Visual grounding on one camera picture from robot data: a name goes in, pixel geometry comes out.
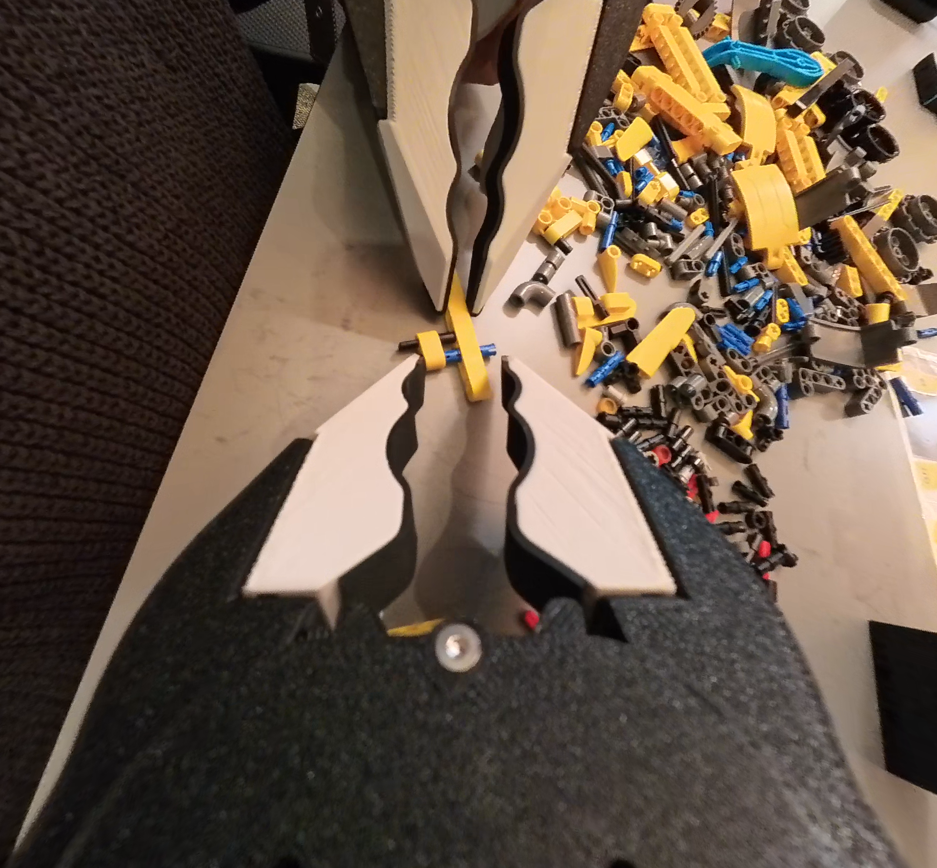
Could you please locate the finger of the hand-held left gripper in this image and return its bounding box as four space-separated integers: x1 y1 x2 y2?
467 0 607 314
375 0 480 314

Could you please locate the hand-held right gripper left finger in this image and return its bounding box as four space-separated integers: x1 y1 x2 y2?
242 355 429 629

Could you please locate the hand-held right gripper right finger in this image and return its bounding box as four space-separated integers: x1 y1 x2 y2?
500 357 679 609

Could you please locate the yellow toy beam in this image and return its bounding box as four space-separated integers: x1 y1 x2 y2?
444 273 493 402

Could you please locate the small yellow connector black pin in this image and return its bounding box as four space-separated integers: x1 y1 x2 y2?
399 331 456 372

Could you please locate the pile of black red pins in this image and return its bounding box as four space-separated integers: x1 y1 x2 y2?
596 403 799 598

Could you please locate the pile of yellow grey bricks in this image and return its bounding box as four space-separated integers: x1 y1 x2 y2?
505 0 937 444

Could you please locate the teal brick separator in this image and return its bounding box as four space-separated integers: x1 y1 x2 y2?
703 38 824 87

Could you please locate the person's dark clothing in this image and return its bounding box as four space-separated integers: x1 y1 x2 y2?
0 0 345 840

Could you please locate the printed leaflet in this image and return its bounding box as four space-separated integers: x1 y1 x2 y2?
887 348 937 517

